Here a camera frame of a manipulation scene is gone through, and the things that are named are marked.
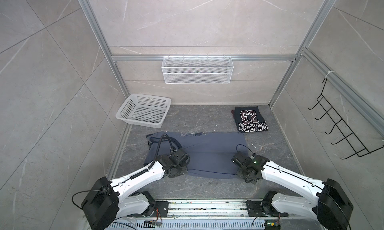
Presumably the aluminium frame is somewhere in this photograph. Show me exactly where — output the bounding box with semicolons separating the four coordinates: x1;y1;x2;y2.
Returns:
78;0;384;135

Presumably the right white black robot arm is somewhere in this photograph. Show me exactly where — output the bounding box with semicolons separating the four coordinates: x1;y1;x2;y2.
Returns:
232;152;354;230

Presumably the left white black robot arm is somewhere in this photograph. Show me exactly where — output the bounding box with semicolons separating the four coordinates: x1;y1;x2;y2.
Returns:
80;149;190;230

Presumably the navy red-trimmed tank top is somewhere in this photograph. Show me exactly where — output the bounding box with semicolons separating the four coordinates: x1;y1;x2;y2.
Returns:
231;106;269;133

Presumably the left black corrugated cable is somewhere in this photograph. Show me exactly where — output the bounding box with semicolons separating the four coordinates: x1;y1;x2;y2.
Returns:
148;133;176;170

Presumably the black wire hook rack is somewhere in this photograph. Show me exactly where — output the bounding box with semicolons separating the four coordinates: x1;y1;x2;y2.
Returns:
308;79;384;160

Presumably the grey-blue tank top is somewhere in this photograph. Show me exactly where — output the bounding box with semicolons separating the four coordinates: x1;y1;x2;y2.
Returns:
144;132;249;179

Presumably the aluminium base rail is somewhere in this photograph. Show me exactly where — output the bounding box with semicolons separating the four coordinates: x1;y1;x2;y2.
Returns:
80;199;331;230

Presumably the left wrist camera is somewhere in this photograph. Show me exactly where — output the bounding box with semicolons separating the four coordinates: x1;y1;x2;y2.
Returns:
169;149;190;164

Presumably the white wire mesh shelf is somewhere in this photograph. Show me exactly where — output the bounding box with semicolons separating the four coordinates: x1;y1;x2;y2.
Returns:
162;56;234;84

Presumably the white plastic laundry basket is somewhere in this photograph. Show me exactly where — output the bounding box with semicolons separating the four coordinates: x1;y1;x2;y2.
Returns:
116;94;172;129

